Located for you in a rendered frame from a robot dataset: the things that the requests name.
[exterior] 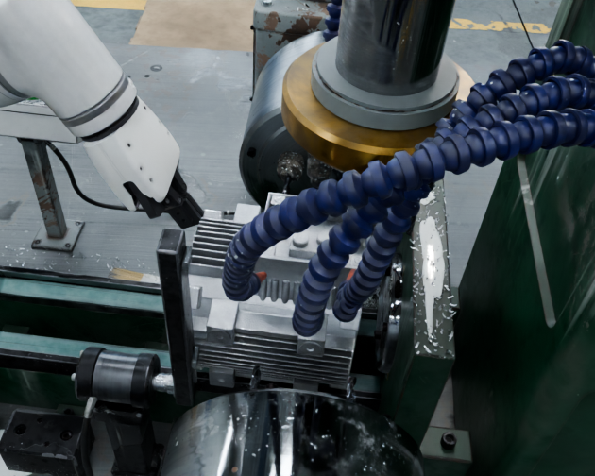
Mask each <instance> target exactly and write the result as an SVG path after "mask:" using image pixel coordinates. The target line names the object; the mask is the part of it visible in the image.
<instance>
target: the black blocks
mask: <svg viewBox="0 0 595 476"><path fill-rule="evenodd" d="M83 419H84V416H75V415H66V414H59V413H48V412H42V411H35V410H27V409H16V410H14V411H13V412H12V414H11V416H10V418H9V420H8V424H7V427H6V429H5V430H4V433H3V435H2V437H1V440H0V455H1V457H2V459H3V461H4V463H5V464H6V466H7V468H8V470H14V471H22V472H29V473H37V474H44V475H52V476H83V475H84V472H85V470H84V467H83V463H82V457H81V431H82V424H83ZM0 429H1V426H0ZM94 441H95V437H94V432H93V429H92V426H91V423H90V428H89V436H88V452H89V457H90V454H91V451H92V448H93V445H94Z"/></svg>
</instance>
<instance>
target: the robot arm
mask: <svg viewBox="0 0 595 476"><path fill-rule="evenodd" d="M136 93H137V90H136V87H135V86H134V85H133V82H132V81H131V79H130V78H128V76H127V75H126V74H125V72H124V71H123V70H122V68H121V67H120V66H119V64H118V63H117V62H116V60H115V59H114V58H113V56H112V55H111V53H110V52H109V51H108V49H107V48H106V47H105V45H104V44H103V43H102V42H101V41H100V40H99V38H98V37H97V36H96V34H95V33H94V31H93V30H92V29H91V27H90V26H89V25H88V23H87V22H86V21H85V19H84V18H83V17H82V15H81V14H80V13H79V11H78V10H77V8H76V7H75V6H74V4H73V3H72V2H71V0H0V108H3V107H7V106H10V105H14V104H17V103H19V102H22V101H25V100H27V99H28V98H31V97H36V98H39V99H40V100H41V101H43V102H44V103H45V104H46V105H47V106H48V107H49V108H50V109H51V111H52V112H54V113H55V114H56V115H57V116H58V118H59V119H60V120H61V122H62V123H63V124H64V125H65V126H66V127H67V128H68V129H69V130H70V132H71V133H72V134H73V135H74V136H76V137H81V139H82V140H83V141H85V143H84V148H85V150H86V151H87V153H88V155H89V157H90V159H91V160H92V162H93V164H94V166H95V167H96V169H97V170H98V172H99V173H100V175H101V176H102V178H103V179H104V180H105V181H106V182H107V183H108V185H109V186H110V188H111V189H112V190H113V192H114V193H115V194H116V195H117V197H118V198H119V199H120V200H121V201H122V203H123V204H124V205H125V206H126V207H127V208H128V209H129V210H130V211H132V212H133V211H136V210H137V209H138V207H139V205H140V204H141V205H142V207H143V209H144V211H145V213H146V214H147V216H148V217H149V218H150V219H153V218H157V217H160V216H161V215H162V213H163V212H164V211H167V212H168V213H169V214H170V215H171V217H172V218H173V219H174V220H175V221H176V223H177V224H178V225H179V226H180V227H181V228H182V229H187V228H190V227H192V226H196V225H199V221H201V217H203V213H204V212H203V210H202V209H201V208H200V207H199V205H198V204H197V203H196V201H195V200H194V199H193V197H192V196H191V195H190V194H189V192H188V193H186V192H187V189H188V188H187V185H186V183H185V181H184V180H183V178H182V177H181V175H180V173H179V154H180V151H179V146H178V144H177V142H176V141H175V139H174V138H173V136H172V135H171V133H170V132H169V131H168V129H167V128H166V127H165V126H164V124H163V123H162V122H161V120H160V119H159V118H158V117H157V116H156V115H155V114H154V112H153V111H152V110H151V109H150V108H149V107H148V106H147V105H146V104H145V103H144V102H143V101H142V100H141V99H140V98H139V97H138V96H137V95H136Z"/></svg>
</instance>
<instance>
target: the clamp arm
mask: <svg viewBox="0 0 595 476"><path fill-rule="evenodd" d="M156 255H157V262H158V269H159V277H160V284H161V297H162V305H163V312H164V319H165V327H166V334H167V341H168V348H169V355H170V363H171V370H172V375H170V376H169V380H173V382H168V384H167V388H169V389H173V391H169V390H167V393H168V394H173V396H174V397H175V399H176V404H177V405H184V406H193V405H194V401H195V397H196V390H197V374H196V367H197V363H198V358H199V354H200V349H199V347H195V340H194V329H193V318H192V306H191V295H190V283H189V272H188V271H189V267H190V264H191V260H192V257H193V249H192V247H191V246H186V238H185V231H184V229H170V228H164V229H163V230H162V233H161V238H160V241H159V243H158V246H157V249H156Z"/></svg>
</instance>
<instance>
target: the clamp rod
mask: <svg viewBox="0 0 595 476"><path fill-rule="evenodd" d="M170 375H172V374H166V373H158V372H156V373H155V374H154V378H153V383H152V390H153V391H160V392H167V390H169V391H173V389H169V388H167V384H168V382H171V383H172V382H173V380H169V376H170Z"/></svg>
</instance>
